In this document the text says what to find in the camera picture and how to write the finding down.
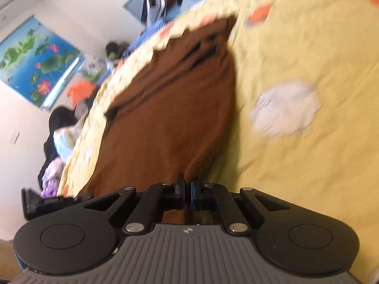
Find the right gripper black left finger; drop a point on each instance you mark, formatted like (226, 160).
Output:
(78, 238)

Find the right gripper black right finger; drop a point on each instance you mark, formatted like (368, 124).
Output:
(289, 237)

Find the brown knit sweater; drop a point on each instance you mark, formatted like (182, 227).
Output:
(175, 115)

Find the white fluffy garment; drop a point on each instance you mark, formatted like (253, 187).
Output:
(65, 139)

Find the yellow carrot print bed quilt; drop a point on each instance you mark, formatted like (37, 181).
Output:
(306, 108)

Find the orange garment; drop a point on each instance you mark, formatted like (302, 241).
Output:
(79, 91)

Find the blue quilted cover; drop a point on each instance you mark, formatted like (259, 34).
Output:
(144, 36)

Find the grey framed panel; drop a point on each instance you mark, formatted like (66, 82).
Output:
(135, 8)

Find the lotus flower wall picture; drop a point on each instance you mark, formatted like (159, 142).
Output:
(37, 63)

